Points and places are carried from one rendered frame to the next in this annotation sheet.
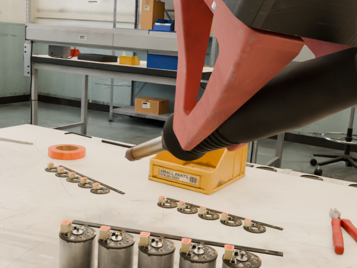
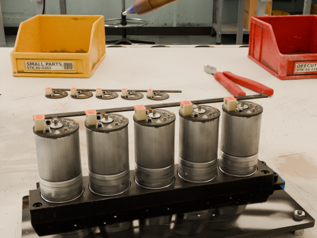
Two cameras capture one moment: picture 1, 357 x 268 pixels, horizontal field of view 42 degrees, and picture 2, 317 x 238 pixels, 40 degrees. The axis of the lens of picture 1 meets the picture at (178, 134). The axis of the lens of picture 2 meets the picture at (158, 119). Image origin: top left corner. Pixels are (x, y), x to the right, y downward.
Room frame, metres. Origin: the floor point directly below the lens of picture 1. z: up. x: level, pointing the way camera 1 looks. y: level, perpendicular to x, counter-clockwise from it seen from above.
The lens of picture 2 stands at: (0.07, 0.11, 0.91)
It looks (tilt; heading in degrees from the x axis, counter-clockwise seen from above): 22 degrees down; 333
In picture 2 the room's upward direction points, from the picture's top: straight up
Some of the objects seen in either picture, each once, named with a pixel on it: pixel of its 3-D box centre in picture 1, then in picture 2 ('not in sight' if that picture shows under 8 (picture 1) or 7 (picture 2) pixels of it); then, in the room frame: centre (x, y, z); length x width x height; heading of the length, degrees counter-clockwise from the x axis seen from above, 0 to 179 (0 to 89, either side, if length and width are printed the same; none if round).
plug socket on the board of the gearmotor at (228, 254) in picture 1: (230, 252); (230, 103); (0.28, -0.04, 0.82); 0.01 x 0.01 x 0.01; 79
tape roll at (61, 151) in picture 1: (67, 151); not in sight; (0.73, 0.18, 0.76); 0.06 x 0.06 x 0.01
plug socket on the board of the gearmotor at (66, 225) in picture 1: (67, 226); (41, 122); (0.30, 0.07, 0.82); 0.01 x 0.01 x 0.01; 79
